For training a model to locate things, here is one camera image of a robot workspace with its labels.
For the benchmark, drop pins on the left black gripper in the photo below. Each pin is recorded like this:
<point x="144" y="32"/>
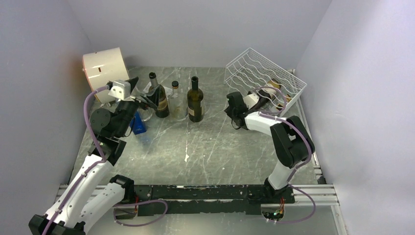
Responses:
<point x="143" y="105"/>

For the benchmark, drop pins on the dark primitivo wine bottle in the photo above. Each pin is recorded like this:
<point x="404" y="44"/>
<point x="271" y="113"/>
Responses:
<point x="162" y="110"/>

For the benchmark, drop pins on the clear glass bottle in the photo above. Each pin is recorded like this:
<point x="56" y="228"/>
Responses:
<point x="145" y="113"/>

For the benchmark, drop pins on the clear blue label bottle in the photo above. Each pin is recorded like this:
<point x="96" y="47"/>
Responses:
<point x="137" y="125"/>

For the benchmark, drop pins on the clear bottle black cap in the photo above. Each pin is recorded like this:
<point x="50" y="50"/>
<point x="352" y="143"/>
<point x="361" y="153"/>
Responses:
<point x="177" y="102"/>

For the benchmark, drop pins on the dark green wine bottle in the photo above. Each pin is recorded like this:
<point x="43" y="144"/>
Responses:
<point x="195" y="98"/>

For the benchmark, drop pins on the slim amber gold-capped bottle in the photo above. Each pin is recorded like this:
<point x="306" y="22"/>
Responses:
<point x="267" y="94"/>

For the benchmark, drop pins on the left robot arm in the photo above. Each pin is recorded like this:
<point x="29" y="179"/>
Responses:
<point x="77" y="210"/>

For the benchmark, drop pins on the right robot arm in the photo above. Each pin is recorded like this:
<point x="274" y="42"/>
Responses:
<point x="293" y="146"/>

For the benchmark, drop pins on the cream cylindrical appliance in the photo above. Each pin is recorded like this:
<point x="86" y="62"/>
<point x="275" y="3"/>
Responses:
<point x="102" y="67"/>

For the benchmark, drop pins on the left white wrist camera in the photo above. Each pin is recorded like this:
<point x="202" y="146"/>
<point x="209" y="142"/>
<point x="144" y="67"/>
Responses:
<point x="120" y="90"/>

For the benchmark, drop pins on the white wire wine rack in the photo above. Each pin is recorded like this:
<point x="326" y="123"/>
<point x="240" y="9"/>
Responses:
<point x="250" y="71"/>

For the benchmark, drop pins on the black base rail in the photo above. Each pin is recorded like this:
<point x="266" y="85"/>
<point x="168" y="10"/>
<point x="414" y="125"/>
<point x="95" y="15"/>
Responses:
<point x="173" y="199"/>

